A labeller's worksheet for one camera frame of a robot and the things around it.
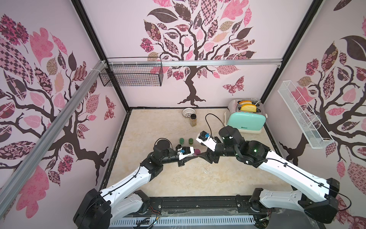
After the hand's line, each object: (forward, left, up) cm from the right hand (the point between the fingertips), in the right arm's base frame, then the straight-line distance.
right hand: (201, 150), depth 67 cm
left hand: (+1, +3, -7) cm, 7 cm away
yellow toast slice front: (+35, -36, -7) cm, 51 cm away
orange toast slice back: (+40, -35, -7) cm, 54 cm away
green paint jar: (+20, +11, -23) cm, 33 cm away
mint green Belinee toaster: (+32, -36, -12) cm, 50 cm away
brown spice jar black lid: (+34, +2, -19) cm, 39 cm away
